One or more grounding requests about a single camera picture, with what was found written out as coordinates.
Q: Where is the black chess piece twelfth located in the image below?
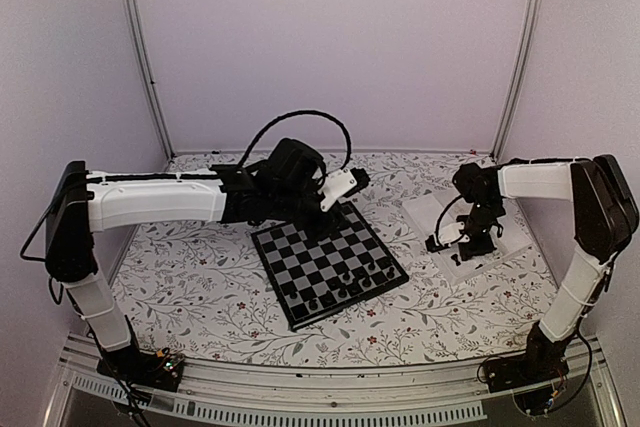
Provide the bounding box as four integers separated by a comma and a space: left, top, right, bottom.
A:
327, 280, 341, 291

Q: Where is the aluminium frame post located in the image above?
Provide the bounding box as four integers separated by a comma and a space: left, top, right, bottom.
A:
123, 0, 175, 160
490, 0, 542, 160

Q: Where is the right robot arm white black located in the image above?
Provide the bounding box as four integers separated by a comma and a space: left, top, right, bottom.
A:
453, 154, 639, 383

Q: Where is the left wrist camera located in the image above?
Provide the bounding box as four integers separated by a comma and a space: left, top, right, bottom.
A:
319, 168, 370, 212

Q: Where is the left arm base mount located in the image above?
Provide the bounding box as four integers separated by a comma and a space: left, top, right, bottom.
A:
97, 345, 184, 392

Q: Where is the floral patterned tablecloth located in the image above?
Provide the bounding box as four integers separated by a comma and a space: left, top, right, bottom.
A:
107, 149, 569, 368

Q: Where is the left aluminium frame post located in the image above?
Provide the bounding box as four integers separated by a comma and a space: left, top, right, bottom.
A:
123, 0, 175, 160

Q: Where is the white plastic compartment tray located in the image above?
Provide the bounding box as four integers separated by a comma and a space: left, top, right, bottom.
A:
401, 189, 533, 285

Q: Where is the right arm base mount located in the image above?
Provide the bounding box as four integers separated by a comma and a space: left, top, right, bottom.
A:
476, 355, 569, 417

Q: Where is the front aluminium rail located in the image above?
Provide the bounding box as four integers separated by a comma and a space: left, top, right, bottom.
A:
44, 335, 631, 426

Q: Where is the right aluminium frame post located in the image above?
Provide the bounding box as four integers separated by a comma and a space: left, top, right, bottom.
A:
490, 0, 542, 160

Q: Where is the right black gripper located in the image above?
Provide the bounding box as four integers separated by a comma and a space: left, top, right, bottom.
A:
456, 200, 503, 260

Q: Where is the black and grey chessboard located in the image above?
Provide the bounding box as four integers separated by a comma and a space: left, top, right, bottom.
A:
251, 202, 409, 332

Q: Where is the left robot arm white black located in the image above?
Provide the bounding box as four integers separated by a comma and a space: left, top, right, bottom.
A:
36, 138, 368, 381

